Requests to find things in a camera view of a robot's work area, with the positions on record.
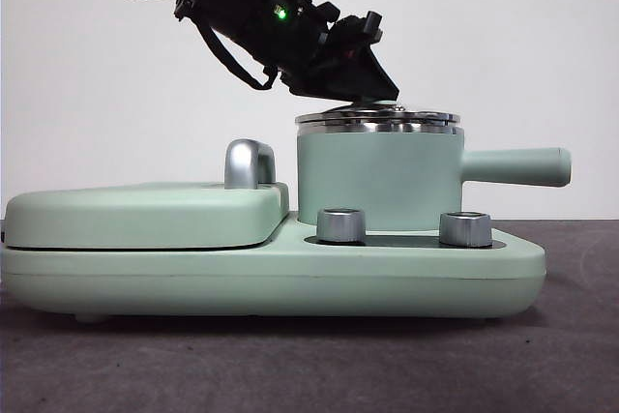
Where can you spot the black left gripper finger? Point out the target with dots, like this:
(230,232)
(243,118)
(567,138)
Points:
(358,79)

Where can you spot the mint green steamer pot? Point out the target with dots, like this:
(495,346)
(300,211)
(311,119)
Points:
(377,176)

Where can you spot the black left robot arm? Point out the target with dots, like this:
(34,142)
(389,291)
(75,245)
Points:
(242,7)

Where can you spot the glass lid with green knob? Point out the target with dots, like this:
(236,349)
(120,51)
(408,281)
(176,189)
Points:
(377,117)

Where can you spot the silver control knob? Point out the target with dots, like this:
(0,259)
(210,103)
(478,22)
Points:
(341,227)
(465,229)

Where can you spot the mint green breakfast machine base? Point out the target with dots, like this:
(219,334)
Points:
(145,282)

